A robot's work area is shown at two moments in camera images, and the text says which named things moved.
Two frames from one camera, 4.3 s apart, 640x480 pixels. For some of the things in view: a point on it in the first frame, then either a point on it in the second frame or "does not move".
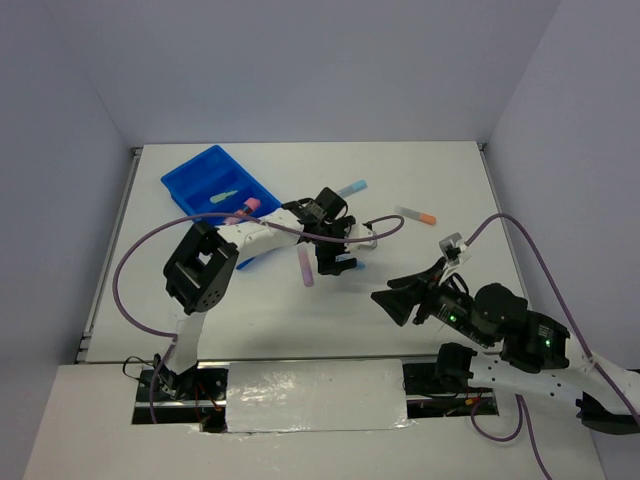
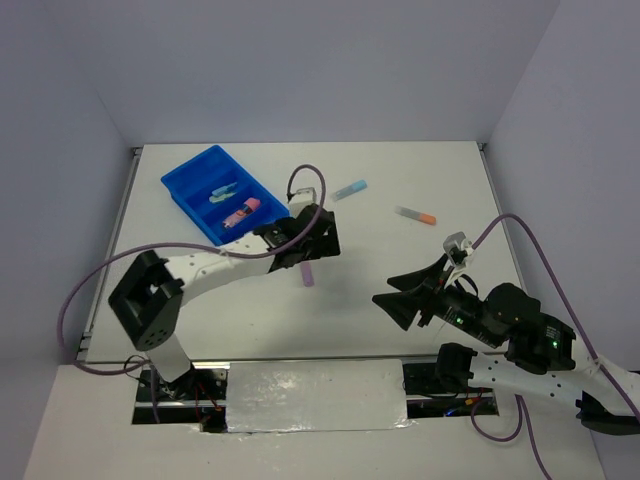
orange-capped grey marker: (415, 215) does not move
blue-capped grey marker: (352, 188) does not move
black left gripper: (326, 261) → (327, 246)
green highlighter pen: (221, 196) does not move
